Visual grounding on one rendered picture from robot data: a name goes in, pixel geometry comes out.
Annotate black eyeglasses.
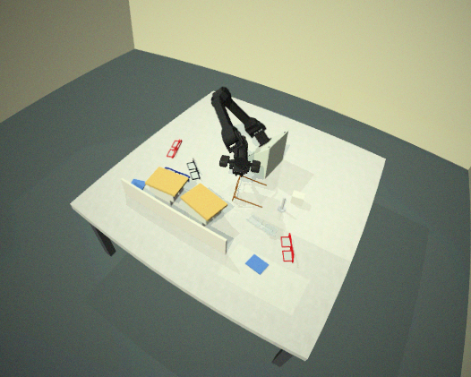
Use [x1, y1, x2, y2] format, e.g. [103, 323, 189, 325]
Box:
[187, 160, 200, 180]

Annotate blue flat square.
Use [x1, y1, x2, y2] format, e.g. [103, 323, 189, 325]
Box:
[131, 179, 146, 189]
[246, 254, 269, 275]

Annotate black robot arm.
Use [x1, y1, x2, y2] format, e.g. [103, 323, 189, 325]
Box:
[211, 87, 272, 176]

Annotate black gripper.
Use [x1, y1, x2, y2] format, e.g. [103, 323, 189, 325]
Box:
[219, 155, 261, 173]

